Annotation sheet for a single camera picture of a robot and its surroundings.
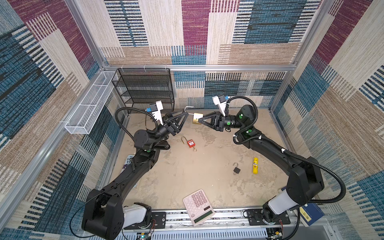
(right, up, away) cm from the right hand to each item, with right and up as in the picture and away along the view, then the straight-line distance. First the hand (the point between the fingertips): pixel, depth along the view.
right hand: (199, 122), depth 64 cm
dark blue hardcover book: (+54, -44, +10) cm, 70 cm away
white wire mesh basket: (-69, +2, +27) cm, 74 cm away
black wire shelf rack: (-41, +27, +43) cm, 65 cm away
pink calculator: (0, -42, +12) cm, 44 cm away
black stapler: (-22, -14, +34) cm, 43 cm away
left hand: (-5, +4, -4) cm, 8 cm away
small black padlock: (+23, -28, +25) cm, 44 cm away
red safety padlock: (-4, -13, +36) cm, 38 cm away
